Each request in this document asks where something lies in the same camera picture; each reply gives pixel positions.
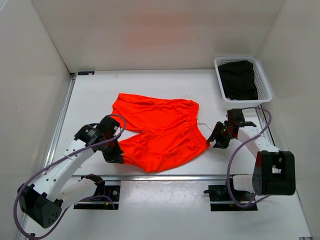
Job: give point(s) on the black folded shorts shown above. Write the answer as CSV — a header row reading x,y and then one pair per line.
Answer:
x,y
238,80

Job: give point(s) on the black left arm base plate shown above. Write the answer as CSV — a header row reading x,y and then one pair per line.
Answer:
x,y
108,198

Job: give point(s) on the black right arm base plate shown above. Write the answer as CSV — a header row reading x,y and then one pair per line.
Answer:
x,y
220,200

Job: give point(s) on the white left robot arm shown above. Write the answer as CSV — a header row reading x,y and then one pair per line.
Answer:
x,y
47,194

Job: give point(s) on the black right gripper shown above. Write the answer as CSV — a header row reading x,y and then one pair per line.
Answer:
x,y
220,143

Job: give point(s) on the white plastic basket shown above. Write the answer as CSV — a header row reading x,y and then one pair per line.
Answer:
x,y
261,82

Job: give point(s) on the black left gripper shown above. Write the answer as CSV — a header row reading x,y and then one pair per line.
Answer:
x,y
116,157

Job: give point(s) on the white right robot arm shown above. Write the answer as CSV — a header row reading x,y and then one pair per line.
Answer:
x,y
274,169

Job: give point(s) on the aluminium table edge rail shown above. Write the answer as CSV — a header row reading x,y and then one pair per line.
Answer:
x,y
90,97

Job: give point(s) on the black corner label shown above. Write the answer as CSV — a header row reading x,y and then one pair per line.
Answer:
x,y
86,73

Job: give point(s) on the orange shorts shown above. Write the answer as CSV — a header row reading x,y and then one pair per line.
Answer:
x,y
167,134

